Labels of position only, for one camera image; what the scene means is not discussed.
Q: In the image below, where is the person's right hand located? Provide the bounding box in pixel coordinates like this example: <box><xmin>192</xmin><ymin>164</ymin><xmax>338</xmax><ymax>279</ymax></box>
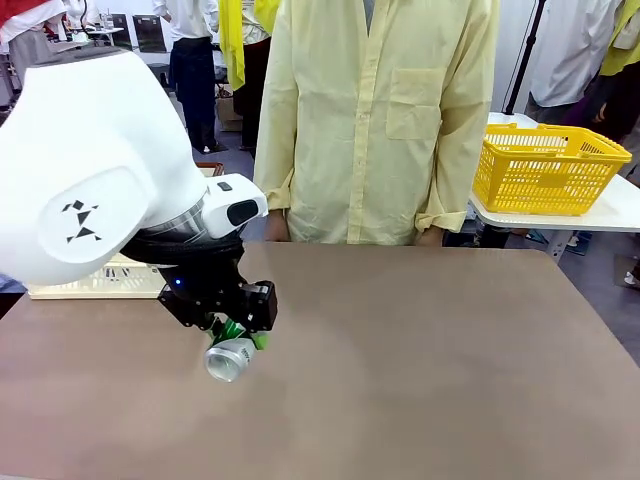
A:
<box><xmin>263</xmin><ymin>208</ymin><xmax>291</xmax><ymax>244</ymax></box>

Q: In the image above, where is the person's left hand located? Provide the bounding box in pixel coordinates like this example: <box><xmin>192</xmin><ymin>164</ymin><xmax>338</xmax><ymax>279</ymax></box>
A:
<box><xmin>417</xmin><ymin>224</ymin><xmax>446</xmax><ymax>248</ymax></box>

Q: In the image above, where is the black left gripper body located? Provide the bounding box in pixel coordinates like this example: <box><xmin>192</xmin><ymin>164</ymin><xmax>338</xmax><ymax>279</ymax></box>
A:
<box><xmin>157</xmin><ymin>256</ymin><xmax>247</xmax><ymax>315</ymax></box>

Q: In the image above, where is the cream basket with brown rim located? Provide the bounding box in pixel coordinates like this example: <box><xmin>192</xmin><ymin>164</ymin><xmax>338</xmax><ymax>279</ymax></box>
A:
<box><xmin>27</xmin><ymin>160</ymin><xmax>225</xmax><ymax>301</ymax></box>

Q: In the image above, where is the white side table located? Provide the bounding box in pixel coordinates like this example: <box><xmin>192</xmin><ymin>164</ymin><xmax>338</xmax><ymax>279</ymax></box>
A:
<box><xmin>467</xmin><ymin>111</ymin><xmax>640</xmax><ymax>262</ymax></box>

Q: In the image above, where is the person with yellow scarf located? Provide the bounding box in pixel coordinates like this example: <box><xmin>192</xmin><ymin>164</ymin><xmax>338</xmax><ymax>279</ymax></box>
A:
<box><xmin>218</xmin><ymin>0</ymin><xmax>275</xmax><ymax>151</ymax></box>

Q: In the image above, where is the small black wall poster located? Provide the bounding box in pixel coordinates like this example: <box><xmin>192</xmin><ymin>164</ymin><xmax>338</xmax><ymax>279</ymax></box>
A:
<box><xmin>110</xmin><ymin>13</ymin><xmax>133</xmax><ymax>52</ymax></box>

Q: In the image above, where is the green drink can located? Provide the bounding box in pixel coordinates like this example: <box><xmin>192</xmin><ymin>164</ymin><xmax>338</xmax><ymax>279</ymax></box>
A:
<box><xmin>203</xmin><ymin>319</ymin><xmax>260</xmax><ymax>385</ymax></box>

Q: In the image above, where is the yellow plastic basket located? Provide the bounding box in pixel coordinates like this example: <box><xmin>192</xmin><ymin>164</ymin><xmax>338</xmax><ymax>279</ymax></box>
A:
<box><xmin>471</xmin><ymin>122</ymin><xmax>634</xmax><ymax>218</ymax></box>

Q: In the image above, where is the dark grey plastic stool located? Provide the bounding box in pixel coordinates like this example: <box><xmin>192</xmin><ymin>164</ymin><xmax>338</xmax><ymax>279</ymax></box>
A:
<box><xmin>152</xmin><ymin>63</ymin><xmax>177</xmax><ymax>96</ymax></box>

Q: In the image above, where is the person in red white top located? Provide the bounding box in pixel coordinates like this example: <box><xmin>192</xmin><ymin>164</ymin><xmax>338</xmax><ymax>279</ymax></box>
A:
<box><xmin>0</xmin><ymin>0</ymin><xmax>69</xmax><ymax>71</ymax></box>

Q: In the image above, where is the person's left forearm yellow sleeve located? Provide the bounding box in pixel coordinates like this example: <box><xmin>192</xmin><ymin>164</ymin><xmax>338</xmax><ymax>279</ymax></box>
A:
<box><xmin>414</xmin><ymin>124</ymin><xmax>470</xmax><ymax>235</ymax></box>

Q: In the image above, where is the person in white shirt black trousers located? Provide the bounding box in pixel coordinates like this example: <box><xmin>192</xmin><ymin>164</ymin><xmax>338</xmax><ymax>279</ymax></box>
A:
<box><xmin>63</xmin><ymin>0</ymin><xmax>104</xmax><ymax>36</ymax></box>

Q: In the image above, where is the person in yellow-green vest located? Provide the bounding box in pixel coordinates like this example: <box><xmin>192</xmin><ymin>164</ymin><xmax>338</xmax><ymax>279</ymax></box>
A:
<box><xmin>597</xmin><ymin>0</ymin><xmax>640</xmax><ymax>146</ymax></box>

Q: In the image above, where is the person in yellow shirt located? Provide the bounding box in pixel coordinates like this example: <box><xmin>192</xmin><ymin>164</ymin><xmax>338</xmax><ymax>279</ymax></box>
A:
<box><xmin>252</xmin><ymin>0</ymin><xmax>501</xmax><ymax>247</ymax></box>

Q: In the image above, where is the large black wall poster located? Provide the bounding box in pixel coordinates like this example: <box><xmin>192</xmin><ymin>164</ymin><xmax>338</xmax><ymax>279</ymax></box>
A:
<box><xmin>132</xmin><ymin>14</ymin><xmax>168</xmax><ymax>54</ymax></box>

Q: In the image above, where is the brown cardboard box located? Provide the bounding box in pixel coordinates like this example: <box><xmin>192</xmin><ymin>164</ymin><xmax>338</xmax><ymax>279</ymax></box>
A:
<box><xmin>215</xmin><ymin>97</ymin><xmax>244</xmax><ymax>133</ymax></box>

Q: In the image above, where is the person in navy apron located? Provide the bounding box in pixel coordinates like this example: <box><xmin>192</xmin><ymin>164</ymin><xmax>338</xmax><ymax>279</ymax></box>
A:
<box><xmin>152</xmin><ymin>0</ymin><xmax>222</xmax><ymax>154</ymax></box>

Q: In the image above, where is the black tripod stand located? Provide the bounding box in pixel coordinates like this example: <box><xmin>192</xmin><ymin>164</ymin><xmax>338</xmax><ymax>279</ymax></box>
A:
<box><xmin>503</xmin><ymin>0</ymin><xmax>547</xmax><ymax>116</ymax></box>

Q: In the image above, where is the person's right forearm yellow sleeve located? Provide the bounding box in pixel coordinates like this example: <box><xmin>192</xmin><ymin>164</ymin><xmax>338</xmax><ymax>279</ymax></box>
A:
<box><xmin>253</xmin><ymin>124</ymin><xmax>297</xmax><ymax>215</ymax></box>

